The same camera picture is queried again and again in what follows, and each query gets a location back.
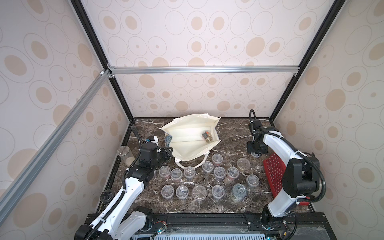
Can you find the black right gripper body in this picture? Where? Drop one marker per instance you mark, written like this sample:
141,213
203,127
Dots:
256,149

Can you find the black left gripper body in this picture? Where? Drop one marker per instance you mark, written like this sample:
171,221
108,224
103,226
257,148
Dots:
163,155

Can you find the wide amber seed jar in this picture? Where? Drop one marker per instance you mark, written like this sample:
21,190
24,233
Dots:
243,164

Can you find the cream canvas starry night bag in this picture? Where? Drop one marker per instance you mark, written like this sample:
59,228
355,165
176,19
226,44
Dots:
184,135

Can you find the clear seed jar row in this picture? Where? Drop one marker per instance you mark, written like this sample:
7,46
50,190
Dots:
217,159

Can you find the orange seed jar clear lid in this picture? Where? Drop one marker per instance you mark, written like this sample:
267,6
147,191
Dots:
208,167

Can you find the red black label jar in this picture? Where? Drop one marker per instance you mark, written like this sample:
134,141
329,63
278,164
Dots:
208,136

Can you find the large clear seed jar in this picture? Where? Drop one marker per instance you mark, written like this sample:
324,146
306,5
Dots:
238,193

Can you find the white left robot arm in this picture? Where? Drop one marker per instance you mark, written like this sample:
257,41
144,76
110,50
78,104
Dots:
112,224

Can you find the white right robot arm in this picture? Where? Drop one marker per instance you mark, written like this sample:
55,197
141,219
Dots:
282,205

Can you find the red and steel toaster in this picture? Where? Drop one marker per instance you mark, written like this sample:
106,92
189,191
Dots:
276,177

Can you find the silver aluminium crossbar back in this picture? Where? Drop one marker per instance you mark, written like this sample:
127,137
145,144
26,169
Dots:
198,70

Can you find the silver aluminium bar left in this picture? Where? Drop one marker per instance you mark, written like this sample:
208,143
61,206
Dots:
24,180

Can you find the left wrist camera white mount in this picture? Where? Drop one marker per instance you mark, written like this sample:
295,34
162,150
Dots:
153,139

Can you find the clear plastic jar by wall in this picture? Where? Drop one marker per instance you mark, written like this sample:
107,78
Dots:
125,153

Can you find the black corner frame post right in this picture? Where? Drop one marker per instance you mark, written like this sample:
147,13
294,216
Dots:
313,47

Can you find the black corner frame post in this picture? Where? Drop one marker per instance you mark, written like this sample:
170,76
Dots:
97,47
313,47

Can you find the black lid jar by wall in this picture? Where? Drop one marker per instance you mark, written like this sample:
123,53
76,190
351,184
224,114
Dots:
107,196

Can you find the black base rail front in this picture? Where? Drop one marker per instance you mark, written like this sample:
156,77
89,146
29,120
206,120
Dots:
246,226

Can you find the black corner frame post left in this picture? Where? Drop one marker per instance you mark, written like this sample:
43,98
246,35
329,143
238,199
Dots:
97,47

